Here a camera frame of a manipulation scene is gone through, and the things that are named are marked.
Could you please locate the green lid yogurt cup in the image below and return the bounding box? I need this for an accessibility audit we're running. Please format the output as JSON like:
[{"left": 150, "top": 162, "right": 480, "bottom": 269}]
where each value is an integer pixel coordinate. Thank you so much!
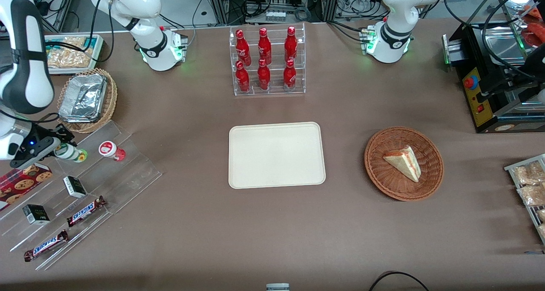
[{"left": 54, "top": 143, "right": 89, "bottom": 163}]

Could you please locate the beige plastic tray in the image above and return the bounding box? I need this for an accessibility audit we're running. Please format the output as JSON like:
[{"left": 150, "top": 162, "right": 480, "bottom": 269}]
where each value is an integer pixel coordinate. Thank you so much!
[{"left": 229, "top": 122, "right": 326, "bottom": 189}]

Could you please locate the aluminium foil container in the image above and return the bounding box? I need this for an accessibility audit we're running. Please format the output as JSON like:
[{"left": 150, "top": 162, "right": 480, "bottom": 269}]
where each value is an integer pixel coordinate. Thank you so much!
[{"left": 59, "top": 73, "right": 108, "bottom": 123}]

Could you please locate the red lid yogurt cup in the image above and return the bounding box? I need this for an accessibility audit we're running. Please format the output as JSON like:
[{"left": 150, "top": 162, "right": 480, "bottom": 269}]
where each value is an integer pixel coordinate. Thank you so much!
[{"left": 98, "top": 141, "right": 126, "bottom": 162}]

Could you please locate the black machine with red button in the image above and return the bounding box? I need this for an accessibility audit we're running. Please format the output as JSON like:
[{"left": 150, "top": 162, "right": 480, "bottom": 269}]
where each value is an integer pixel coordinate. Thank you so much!
[{"left": 442, "top": 0, "right": 545, "bottom": 134}]

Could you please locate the small black box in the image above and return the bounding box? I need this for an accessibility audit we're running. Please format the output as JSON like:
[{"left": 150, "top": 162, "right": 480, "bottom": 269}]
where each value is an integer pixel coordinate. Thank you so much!
[
  {"left": 22, "top": 204, "right": 51, "bottom": 225},
  {"left": 63, "top": 176, "right": 87, "bottom": 199}
]

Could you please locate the red cookie box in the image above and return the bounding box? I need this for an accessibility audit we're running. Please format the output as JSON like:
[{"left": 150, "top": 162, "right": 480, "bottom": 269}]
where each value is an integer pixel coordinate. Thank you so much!
[{"left": 0, "top": 163, "right": 53, "bottom": 211}]

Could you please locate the oval wicker basket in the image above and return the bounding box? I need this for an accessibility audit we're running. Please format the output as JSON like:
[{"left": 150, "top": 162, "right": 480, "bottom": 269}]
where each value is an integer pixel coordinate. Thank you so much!
[{"left": 57, "top": 68, "right": 118, "bottom": 134}]

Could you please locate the clear acrylic stepped stand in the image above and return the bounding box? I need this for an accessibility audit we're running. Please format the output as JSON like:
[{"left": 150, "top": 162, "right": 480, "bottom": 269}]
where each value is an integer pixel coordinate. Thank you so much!
[{"left": 0, "top": 120, "right": 163, "bottom": 271}]

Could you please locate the clear cracker bag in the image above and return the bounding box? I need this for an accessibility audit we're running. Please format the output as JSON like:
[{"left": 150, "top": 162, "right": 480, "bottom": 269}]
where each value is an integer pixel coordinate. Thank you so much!
[
  {"left": 60, "top": 36, "right": 86, "bottom": 50},
  {"left": 46, "top": 48, "right": 93, "bottom": 68}
]

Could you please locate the Snickers bar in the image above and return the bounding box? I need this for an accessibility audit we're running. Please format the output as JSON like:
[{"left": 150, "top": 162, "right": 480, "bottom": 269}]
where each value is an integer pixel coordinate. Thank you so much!
[
  {"left": 66, "top": 196, "right": 107, "bottom": 228},
  {"left": 23, "top": 230, "right": 69, "bottom": 262}
]

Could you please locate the clear snack bag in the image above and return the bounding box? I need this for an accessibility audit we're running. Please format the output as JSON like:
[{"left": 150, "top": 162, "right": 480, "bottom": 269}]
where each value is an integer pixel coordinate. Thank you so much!
[
  {"left": 512, "top": 161, "right": 545, "bottom": 186},
  {"left": 517, "top": 185, "right": 545, "bottom": 207}
]

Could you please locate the white snack bin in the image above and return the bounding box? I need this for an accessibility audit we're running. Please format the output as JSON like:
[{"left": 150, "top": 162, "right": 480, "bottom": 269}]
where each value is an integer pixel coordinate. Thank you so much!
[{"left": 44, "top": 34, "right": 104, "bottom": 76}]

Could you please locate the wrapped triangle sandwich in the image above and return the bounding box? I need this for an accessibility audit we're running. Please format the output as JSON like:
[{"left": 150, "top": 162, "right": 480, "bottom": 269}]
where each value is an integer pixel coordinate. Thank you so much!
[{"left": 383, "top": 145, "right": 422, "bottom": 183}]

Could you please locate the round brown wicker basket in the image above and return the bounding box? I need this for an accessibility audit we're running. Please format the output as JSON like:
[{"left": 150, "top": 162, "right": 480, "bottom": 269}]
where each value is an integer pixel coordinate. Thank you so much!
[{"left": 364, "top": 126, "right": 445, "bottom": 202}]

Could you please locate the red cola bottle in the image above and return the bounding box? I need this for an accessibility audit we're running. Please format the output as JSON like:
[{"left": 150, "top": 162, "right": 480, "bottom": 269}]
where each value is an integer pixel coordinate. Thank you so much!
[
  {"left": 235, "top": 60, "right": 251, "bottom": 93},
  {"left": 258, "top": 27, "right": 272, "bottom": 65},
  {"left": 283, "top": 59, "right": 297, "bottom": 91},
  {"left": 284, "top": 26, "right": 298, "bottom": 62},
  {"left": 257, "top": 59, "right": 271, "bottom": 91},
  {"left": 235, "top": 29, "right": 252, "bottom": 66}
]

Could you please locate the clear acrylic bottle rack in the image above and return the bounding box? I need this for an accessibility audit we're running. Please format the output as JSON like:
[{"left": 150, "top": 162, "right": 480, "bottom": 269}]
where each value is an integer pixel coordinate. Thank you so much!
[{"left": 229, "top": 22, "right": 306, "bottom": 97}]

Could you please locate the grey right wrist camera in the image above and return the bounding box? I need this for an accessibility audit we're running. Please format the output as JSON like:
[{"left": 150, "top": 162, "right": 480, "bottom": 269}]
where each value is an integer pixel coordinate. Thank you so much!
[{"left": 9, "top": 137, "right": 61, "bottom": 169}]

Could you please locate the grey wire rack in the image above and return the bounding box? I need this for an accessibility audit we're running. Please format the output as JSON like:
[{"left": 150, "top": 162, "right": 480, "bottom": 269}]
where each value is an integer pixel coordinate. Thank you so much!
[{"left": 505, "top": 154, "right": 545, "bottom": 245}]

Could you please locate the black cable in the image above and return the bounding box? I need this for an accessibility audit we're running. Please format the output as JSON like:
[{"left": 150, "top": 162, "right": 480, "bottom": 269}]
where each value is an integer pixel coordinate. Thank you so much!
[{"left": 368, "top": 271, "right": 430, "bottom": 291}]

